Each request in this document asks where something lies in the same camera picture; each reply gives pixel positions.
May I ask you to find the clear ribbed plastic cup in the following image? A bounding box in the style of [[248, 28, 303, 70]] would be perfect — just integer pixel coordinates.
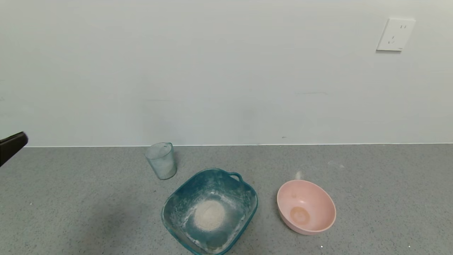
[[145, 142, 177, 180]]

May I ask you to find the beige powder pile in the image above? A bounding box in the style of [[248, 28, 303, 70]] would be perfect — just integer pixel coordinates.
[[194, 200, 226, 232]]

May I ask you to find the pink plastic bowl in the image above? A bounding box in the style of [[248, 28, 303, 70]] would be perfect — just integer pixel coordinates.
[[276, 180, 337, 236]]

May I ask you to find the teal square handled tray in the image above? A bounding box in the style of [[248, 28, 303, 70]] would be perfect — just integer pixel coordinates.
[[161, 168, 258, 255]]

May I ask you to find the white wall socket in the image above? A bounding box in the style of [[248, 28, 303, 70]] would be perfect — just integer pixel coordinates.
[[375, 18, 416, 52]]

